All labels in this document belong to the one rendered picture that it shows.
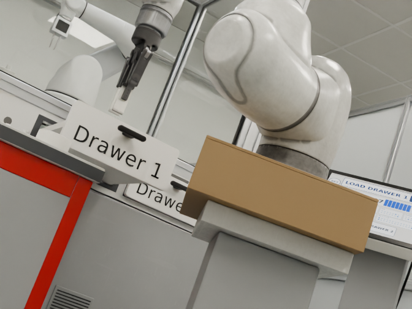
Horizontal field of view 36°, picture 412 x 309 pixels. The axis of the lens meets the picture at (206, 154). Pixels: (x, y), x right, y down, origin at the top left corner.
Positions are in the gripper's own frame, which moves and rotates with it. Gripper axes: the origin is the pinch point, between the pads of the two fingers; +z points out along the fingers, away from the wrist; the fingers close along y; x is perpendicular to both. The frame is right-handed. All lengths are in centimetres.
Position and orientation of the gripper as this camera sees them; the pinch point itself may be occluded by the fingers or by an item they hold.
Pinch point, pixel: (120, 100)
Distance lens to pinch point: 167.3
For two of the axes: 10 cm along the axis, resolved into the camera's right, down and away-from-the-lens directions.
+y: -4.8, 0.5, 8.8
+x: -8.1, -4.1, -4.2
